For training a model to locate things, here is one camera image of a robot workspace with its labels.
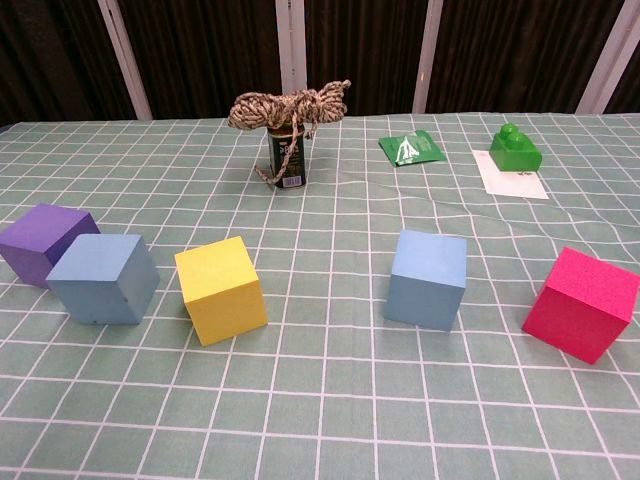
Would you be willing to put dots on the yellow foam cube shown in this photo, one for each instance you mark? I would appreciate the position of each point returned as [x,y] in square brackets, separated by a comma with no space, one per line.
[220,290]

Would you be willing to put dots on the light blue foam cube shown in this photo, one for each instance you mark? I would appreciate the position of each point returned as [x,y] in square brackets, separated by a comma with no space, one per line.
[425,280]
[100,280]

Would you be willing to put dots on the dark green tin can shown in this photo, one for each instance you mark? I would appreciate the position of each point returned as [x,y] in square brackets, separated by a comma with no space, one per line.
[297,170]

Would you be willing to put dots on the green foil packet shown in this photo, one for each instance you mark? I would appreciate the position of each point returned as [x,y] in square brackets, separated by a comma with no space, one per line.
[420,147]

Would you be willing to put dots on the green checked tablecloth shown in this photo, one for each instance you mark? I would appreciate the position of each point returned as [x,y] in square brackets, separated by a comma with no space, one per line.
[320,400]

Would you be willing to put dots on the white paper card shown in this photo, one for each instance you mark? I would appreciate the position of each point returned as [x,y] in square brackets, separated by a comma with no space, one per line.
[510,185]

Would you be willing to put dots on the green toy building brick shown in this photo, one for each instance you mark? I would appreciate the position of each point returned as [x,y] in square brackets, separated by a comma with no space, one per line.
[515,155]

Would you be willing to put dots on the pink foam cube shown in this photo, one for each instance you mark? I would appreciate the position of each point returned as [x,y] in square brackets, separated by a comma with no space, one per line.
[580,310]

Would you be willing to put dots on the purple foam cube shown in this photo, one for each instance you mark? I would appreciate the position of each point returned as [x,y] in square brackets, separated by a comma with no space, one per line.
[35,235]

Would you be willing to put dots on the white frame post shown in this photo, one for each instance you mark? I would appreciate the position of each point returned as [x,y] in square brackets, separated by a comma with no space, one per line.
[125,60]
[427,55]
[291,45]
[605,65]

